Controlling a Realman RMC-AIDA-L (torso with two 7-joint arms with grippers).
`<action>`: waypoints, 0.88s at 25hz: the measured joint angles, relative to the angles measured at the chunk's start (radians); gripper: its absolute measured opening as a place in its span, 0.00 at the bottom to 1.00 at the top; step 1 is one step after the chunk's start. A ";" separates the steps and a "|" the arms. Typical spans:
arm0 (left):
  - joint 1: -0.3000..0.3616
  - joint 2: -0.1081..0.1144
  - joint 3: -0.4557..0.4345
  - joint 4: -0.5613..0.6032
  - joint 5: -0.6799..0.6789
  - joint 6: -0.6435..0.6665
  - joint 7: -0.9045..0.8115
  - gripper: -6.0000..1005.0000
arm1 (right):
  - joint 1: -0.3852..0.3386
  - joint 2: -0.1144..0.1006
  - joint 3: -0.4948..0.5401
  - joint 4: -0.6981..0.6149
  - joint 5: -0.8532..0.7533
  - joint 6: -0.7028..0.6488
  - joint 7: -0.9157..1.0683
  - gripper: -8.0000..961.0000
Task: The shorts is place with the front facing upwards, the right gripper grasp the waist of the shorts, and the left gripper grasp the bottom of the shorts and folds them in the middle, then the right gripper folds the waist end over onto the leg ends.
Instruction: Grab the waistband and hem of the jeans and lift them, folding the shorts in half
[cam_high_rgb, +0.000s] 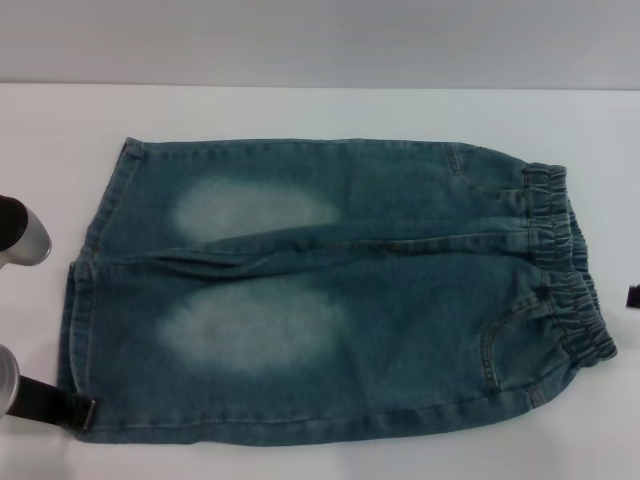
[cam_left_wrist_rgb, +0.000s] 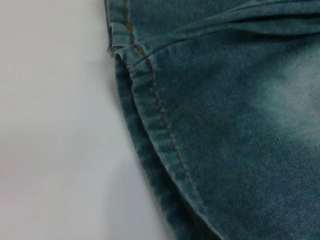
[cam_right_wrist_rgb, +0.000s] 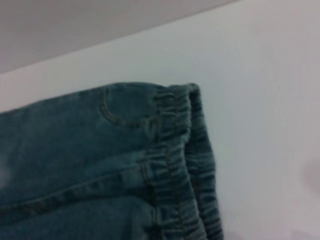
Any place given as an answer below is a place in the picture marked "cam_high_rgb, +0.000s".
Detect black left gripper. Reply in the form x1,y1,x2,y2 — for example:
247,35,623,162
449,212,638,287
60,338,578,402
10,383,100,419

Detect blue denim shorts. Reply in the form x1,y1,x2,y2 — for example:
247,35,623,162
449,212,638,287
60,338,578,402
58,137,619,447

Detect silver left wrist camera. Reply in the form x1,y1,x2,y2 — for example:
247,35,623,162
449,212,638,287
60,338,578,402
0,196,53,267

